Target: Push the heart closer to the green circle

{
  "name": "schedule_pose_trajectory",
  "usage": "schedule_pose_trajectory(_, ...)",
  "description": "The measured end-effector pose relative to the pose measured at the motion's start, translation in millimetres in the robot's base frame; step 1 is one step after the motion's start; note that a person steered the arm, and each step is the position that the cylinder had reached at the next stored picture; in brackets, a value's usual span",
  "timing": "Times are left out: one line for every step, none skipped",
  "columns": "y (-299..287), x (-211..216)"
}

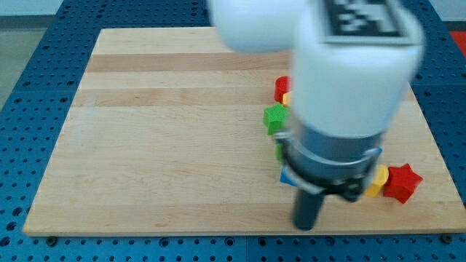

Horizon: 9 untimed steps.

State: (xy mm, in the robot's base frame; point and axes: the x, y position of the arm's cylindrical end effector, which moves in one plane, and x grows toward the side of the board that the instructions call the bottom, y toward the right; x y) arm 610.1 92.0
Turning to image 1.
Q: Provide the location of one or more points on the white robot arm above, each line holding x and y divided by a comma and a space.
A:
351, 65

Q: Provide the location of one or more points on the wooden board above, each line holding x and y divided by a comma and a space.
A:
165, 137

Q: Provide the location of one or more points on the red star block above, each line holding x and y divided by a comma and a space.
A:
402, 183

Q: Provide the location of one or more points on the red cylinder block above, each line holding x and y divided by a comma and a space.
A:
282, 86

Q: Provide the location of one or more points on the blue block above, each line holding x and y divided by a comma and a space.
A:
285, 176

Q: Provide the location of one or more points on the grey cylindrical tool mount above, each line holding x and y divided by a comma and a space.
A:
328, 164

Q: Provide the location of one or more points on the green circle block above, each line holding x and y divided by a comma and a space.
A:
279, 152

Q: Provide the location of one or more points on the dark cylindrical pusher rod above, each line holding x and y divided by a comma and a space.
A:
306, 209

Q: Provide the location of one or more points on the yellow heart block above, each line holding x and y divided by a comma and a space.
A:
377, 184

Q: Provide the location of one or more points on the yellow block behind arm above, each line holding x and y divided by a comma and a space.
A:
286, 101

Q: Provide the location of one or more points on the green star block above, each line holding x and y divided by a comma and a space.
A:
274, 117

